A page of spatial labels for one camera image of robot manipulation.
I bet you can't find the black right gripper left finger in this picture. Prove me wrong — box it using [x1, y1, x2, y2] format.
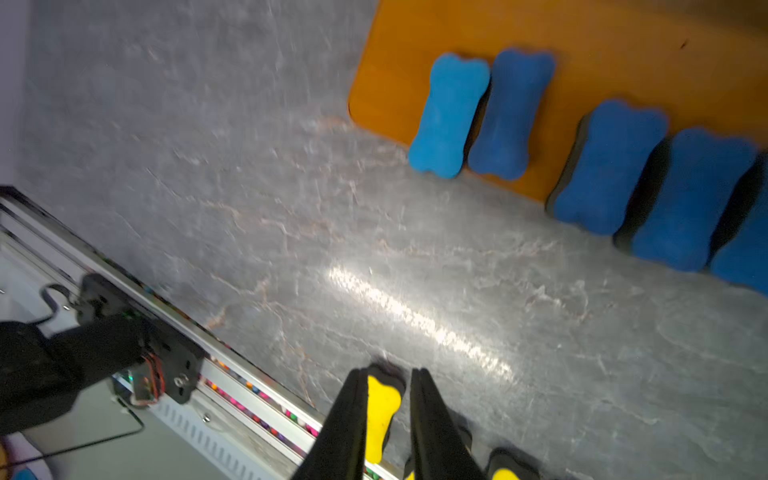
[292, 369, 368, 480]

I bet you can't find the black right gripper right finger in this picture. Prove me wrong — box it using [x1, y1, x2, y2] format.
[410, 368, 485, 480]

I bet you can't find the yellow eraser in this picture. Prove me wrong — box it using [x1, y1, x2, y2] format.
[486, 449, 541, 480]
[402, 426, 472, 480]
[365, 364, 406, 464]

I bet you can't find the orange wooden two-tier shelf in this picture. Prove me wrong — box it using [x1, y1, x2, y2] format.
[348, 1, 767, 201]

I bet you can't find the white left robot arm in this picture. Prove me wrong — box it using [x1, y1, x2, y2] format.
[1, 315, 146, 435]

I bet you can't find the light blue whiteboard eraser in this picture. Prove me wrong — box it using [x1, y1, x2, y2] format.
[408, 53, 490, 179]

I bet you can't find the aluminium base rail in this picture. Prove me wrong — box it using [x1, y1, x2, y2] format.
[0, 185, 403, 480]

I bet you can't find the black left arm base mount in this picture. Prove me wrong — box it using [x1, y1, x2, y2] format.
[77, 274, 206, 408]

